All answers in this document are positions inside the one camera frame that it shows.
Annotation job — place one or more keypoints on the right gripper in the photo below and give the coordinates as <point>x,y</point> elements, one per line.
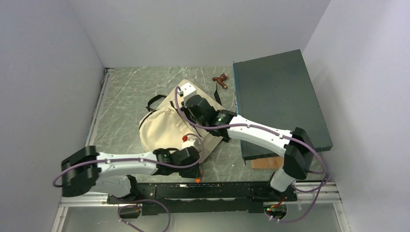
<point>186,110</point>

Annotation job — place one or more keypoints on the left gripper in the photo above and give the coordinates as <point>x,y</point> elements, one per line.
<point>194,172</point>

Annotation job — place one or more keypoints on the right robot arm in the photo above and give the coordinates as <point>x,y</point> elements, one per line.
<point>294,146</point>

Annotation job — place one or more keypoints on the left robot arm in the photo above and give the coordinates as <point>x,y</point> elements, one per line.
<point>88,170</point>

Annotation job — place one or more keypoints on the brown T-shaped clip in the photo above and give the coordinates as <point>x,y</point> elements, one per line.
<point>221,80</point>

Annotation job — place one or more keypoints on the wooden board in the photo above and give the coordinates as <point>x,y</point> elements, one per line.
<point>273,163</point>

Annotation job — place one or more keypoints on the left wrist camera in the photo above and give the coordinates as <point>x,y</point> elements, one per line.
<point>190,140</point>

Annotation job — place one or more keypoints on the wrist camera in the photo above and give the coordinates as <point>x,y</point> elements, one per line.
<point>186,91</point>
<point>190,140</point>

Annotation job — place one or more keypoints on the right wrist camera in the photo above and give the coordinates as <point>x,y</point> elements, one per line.
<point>186,91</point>

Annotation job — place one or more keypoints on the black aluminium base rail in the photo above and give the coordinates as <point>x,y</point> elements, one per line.
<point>252,197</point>

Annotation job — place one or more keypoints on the dark network switch box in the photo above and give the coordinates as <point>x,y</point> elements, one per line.
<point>277,91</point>

